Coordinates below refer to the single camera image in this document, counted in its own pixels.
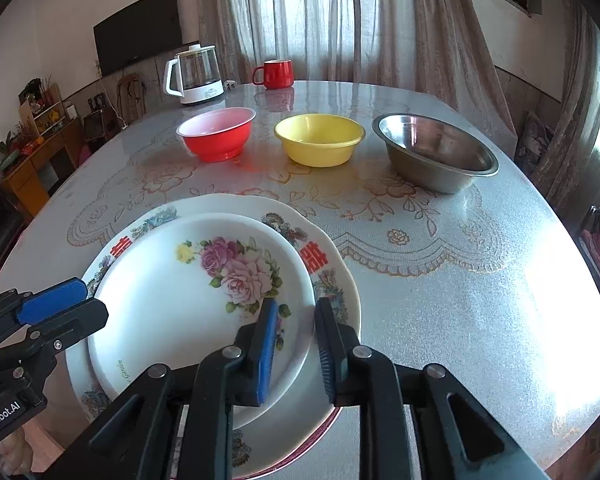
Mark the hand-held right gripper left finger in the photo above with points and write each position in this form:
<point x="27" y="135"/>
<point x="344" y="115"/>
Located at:
<point x="267" y="350"/>

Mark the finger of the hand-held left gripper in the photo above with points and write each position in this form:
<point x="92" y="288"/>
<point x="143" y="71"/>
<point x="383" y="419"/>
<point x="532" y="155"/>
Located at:
<point x="80" y="320"/>
<point x="50" y="302"/>

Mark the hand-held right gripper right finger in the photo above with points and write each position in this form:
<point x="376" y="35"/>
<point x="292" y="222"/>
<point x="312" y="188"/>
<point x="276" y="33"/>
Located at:
<point x="330" y="355"/>

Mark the large purple floral rim plate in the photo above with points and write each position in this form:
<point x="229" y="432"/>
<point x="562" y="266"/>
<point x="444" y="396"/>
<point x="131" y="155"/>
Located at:
<point x="314" y="444"/>

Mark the small pink rose plate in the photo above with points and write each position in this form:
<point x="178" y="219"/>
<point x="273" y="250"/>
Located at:
<point x="170" y="300"/>

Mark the plate with red characters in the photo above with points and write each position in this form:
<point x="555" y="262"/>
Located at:
<point x="325" y="260"/>

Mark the yellow plastic bowl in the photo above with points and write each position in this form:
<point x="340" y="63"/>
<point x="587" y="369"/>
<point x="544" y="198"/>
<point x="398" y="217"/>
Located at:
<point x="320" y="152"/>

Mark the stainless steel bowl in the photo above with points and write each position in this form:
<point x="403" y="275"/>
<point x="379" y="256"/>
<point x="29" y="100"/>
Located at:
<point x="425" y="175"/>

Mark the red plastic bowl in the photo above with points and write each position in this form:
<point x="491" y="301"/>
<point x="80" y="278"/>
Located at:
<point x="215" y="147"/>

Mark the person's left hand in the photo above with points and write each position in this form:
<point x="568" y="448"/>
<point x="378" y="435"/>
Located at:
<point x="12" y="455"/>

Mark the wooden cabinet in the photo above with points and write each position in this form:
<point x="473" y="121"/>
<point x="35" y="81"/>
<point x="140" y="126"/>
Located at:
<point x="35" y="170"/>

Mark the pink stool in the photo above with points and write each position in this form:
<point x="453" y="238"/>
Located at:
<point x="86" y="155"/>

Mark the dark box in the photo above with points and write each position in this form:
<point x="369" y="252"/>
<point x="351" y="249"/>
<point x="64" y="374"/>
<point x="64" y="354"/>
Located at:
<point x="94" y="125"/>

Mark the cluttered wooden shelf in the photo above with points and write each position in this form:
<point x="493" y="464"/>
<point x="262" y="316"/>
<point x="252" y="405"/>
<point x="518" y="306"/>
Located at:
<point x="42" y="110"/>

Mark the wooden chair back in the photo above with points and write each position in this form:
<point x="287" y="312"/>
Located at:
<point x="132" y="97"/>

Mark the white glass electric kettle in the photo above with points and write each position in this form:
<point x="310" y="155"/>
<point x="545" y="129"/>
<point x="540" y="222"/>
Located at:
<point x="200" y="95"/>

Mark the white power plug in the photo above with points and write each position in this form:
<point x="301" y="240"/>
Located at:
<point x="230" y="85"/>

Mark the red mug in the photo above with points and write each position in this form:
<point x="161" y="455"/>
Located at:
<point x="277" y="75"/>

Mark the patterned bag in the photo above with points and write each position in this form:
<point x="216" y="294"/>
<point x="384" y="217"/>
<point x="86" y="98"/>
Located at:
<point x="535" y="142"/>

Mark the wide beige sheer curtain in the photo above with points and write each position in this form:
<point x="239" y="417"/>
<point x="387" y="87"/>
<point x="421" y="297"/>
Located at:
<point x="355" y="20"/>

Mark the narrow beige sheer curtain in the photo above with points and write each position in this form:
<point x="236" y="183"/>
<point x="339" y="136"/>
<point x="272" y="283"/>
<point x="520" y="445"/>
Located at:
<point x="575" y="110"/>

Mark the black wall television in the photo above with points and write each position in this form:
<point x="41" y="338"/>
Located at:
<point x="137" y="30"/>

